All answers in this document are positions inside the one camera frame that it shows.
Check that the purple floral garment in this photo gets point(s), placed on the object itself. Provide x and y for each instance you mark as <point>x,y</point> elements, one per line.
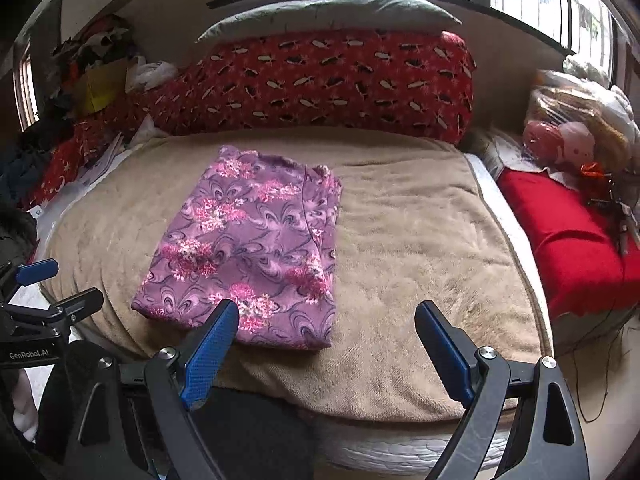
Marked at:
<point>250,245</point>

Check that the white plastic bag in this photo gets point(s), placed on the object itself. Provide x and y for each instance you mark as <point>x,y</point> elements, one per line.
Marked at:
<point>150,75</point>

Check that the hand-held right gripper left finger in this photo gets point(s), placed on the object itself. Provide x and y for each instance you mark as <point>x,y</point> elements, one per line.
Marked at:
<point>210,350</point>

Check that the red star print cloth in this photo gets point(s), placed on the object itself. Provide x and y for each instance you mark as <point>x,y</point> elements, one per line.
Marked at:
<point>65,160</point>

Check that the person's left forearm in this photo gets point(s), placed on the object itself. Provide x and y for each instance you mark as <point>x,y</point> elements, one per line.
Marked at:
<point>24,405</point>

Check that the plain red cloth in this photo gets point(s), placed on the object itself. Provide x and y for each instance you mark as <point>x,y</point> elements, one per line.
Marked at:
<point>575,250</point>

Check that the yellow box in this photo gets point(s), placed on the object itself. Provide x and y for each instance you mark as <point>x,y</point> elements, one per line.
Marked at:
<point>100,85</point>

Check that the small side window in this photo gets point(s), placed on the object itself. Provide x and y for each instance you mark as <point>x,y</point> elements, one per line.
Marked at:
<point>25,95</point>

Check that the pile of dark clothes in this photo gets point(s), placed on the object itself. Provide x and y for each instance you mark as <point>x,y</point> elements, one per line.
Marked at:
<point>95,45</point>

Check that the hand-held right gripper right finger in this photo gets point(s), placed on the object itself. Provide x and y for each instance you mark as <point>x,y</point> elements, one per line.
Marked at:
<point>445,355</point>

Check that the white papers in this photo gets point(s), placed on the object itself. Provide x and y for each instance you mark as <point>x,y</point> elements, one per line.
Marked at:
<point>107,155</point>

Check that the plastic bag of stuffed toys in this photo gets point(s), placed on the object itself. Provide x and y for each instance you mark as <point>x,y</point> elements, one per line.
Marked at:
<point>565,125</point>

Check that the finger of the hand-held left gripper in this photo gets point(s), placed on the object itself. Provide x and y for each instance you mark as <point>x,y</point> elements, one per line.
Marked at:
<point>80,302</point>
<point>37,270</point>

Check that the beige fleece blanket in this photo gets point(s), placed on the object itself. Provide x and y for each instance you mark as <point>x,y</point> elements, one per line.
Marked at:
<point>410,260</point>

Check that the red patterned pillow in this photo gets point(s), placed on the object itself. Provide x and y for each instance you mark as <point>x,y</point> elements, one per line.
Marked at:
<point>325,85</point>

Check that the dark jacket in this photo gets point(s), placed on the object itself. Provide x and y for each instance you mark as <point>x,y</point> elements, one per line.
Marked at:
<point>17,185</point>

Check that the grey pillow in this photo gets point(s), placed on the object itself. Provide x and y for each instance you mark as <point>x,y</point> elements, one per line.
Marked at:
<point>325,17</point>

